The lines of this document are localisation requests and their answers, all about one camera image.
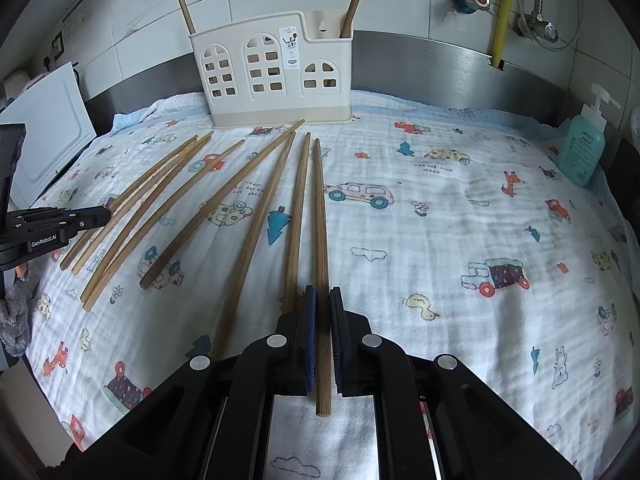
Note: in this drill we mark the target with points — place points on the black wall outlet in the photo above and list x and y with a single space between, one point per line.
56 45

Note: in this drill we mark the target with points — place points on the person's left forearm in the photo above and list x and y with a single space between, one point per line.
12 320

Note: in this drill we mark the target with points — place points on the group of wooden chopsticks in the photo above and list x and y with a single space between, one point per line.
299 210

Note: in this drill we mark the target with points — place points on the white countertop appliance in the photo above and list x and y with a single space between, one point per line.
45 125

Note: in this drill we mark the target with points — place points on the long brown chopstick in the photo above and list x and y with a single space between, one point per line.
320 240

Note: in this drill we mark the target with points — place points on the pale-tipped brown chopstick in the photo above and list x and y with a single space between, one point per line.
182 2

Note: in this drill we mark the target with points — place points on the teal pump soap bottle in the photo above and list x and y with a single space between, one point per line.
582 150

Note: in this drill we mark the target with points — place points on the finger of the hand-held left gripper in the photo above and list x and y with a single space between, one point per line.
85 220

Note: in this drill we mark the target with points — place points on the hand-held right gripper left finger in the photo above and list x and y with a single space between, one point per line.
310 345

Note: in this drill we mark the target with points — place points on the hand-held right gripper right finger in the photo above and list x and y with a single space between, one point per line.
336 345

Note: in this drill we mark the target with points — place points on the cream plastic utensil holder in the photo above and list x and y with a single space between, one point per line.
235 105

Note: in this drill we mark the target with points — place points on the steel angle valve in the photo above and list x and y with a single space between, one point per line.
542 27

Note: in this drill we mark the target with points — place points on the printed white cloth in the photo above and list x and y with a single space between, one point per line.
425 260

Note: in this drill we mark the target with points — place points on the white instruction label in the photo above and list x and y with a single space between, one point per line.
76 10

